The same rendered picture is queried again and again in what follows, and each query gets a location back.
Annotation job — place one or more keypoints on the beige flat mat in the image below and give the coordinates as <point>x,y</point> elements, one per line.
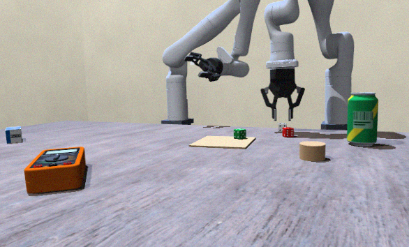
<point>223,142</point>

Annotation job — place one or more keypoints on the red die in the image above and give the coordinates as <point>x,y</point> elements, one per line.
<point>288,132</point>

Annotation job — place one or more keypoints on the green soda can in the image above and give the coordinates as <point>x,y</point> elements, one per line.
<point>362,119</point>

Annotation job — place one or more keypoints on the white die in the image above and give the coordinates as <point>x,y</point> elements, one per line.
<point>281,126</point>

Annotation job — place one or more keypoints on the green die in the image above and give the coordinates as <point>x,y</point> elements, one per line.
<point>239,133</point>

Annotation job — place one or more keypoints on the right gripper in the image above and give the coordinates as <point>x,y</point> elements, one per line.
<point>213,66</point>

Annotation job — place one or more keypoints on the orange digital multimeter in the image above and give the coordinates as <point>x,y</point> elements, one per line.
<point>64,170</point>

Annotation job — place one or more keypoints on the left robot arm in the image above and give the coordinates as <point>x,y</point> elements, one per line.
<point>338,77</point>

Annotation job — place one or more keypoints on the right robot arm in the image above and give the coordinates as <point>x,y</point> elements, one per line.
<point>202,33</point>

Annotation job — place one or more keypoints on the tan short cylinder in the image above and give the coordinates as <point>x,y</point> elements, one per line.
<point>312,151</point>

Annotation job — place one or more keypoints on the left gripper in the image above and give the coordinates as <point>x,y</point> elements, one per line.
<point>284,87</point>

